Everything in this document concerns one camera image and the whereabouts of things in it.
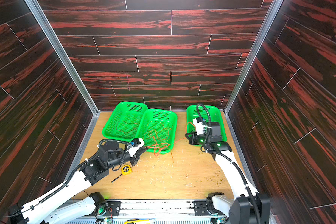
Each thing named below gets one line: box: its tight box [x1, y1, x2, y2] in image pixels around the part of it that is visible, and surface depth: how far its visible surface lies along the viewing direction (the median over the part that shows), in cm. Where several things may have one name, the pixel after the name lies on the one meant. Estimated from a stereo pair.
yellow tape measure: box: [111, 164, 133, 183], surface depth 88 cm
